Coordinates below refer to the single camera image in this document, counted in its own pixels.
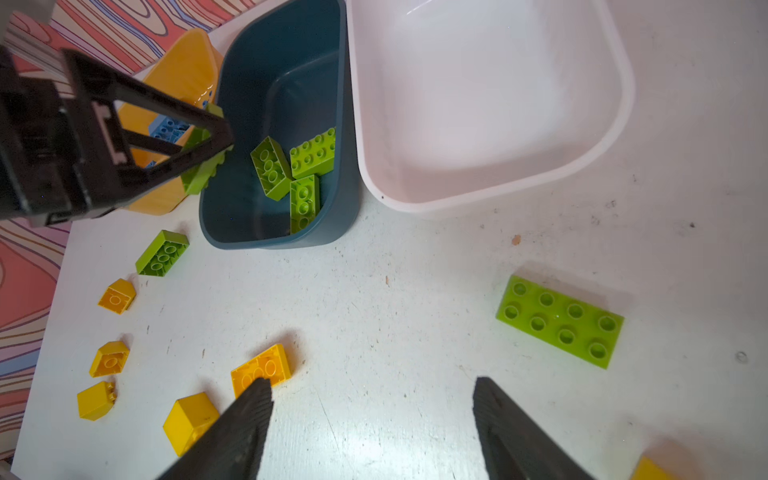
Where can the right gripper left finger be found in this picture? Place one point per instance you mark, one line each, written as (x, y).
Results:
(233, 447)

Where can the orange yellow lego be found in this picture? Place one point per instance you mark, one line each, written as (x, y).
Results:
(272, 364)

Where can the white plastic bin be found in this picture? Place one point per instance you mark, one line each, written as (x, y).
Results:
(459, 103)

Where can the yellow plastic bin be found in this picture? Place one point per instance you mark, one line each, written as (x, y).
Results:
(188, 71)

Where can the blue lego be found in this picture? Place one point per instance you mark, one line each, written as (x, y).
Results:
(167, 129)

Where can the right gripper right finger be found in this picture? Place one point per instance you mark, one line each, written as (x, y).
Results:
(512, 444)

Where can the dark teal plastic bin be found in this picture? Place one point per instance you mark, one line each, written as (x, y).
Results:
(286, 76)

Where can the green lego pair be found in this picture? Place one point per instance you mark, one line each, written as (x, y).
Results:
(272, 169)
(314, 156)

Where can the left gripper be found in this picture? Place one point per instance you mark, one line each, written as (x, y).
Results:
(65, 159)

